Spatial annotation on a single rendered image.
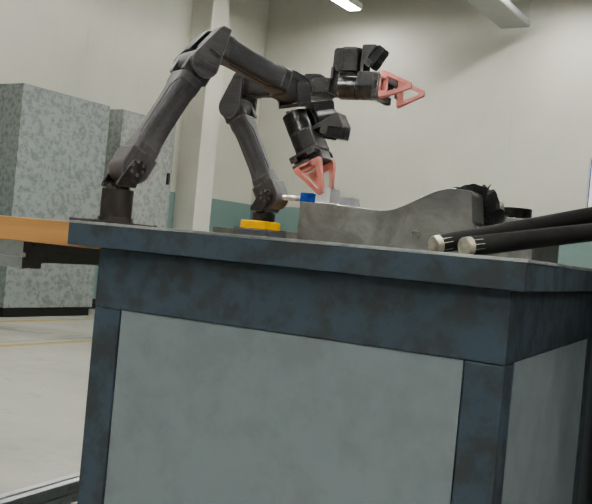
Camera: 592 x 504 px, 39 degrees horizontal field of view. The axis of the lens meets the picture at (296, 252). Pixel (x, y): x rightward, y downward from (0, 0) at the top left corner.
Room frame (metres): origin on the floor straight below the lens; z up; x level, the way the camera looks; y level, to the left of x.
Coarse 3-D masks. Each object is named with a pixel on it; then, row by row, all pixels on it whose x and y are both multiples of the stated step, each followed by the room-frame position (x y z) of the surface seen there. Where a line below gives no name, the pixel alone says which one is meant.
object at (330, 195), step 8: (304, 192) 1.89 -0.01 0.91; (328, 192) 1.85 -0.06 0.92; (336, 192) 1.88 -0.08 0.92; (288, 200) 1.92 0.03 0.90; (296, 200) 1.91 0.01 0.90; (304, 200) 1.88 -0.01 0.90; (312, 200) 1.87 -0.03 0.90; (320, 200) 1.86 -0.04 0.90; (328, 200) 1.85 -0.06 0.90; (336, 200) 1.88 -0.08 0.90
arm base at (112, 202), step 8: (104, 192) 1.66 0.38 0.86; (112, 192) 1.65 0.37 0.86; (120, 192) 1.65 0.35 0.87; (128, 192) 1.66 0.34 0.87; (104, 200) 1.66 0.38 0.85; (112, 200) 1.65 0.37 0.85; (120, 200) 1.65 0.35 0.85; (128, 200) 1.67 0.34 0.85; (104, 208) 1.66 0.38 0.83; (112, 208) 1.65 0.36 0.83; (120, 208) 1.65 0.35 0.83; (128, 208) 1.67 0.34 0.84; (104, 216) 1.66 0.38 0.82; (112, 216) 1.65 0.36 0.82; (120, 216) 1.66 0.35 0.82; (128, 216) 1.67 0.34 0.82; (128, 224) 1.67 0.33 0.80; (136, 224) 1.69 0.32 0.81
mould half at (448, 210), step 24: (432, 192) 1.68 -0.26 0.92; (456, 192) 1.66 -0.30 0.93; (312, 216) 1.80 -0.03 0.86; (336, 216) 1.78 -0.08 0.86; (360, 216) 1.75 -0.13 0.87; (384, 216) 1.73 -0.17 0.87; (408, 216) 1.71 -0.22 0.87; (432, 216) 1.68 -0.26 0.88; (456, 216) 1.66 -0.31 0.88; (480, 216) 1.70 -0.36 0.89; (312, 240) 1.80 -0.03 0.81; (336, 240) 1.78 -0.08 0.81; (360, 240) 1.75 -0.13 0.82; (384, 240) 1.73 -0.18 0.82; (408, 240) 1.70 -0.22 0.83
